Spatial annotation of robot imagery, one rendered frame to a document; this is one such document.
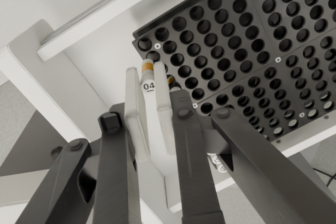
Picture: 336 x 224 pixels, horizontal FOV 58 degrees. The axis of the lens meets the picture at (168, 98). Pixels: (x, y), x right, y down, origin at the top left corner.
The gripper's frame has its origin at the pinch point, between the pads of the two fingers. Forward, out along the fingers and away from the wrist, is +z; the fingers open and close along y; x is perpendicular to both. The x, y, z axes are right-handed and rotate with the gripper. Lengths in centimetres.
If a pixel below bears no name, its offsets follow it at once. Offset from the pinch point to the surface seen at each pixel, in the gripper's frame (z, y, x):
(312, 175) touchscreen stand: 73, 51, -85
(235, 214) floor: 100, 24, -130
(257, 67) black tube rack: 10.2, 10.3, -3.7
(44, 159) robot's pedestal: 46, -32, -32
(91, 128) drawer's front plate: 9.6, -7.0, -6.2
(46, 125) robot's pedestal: 62, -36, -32
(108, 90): 16.7, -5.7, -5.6
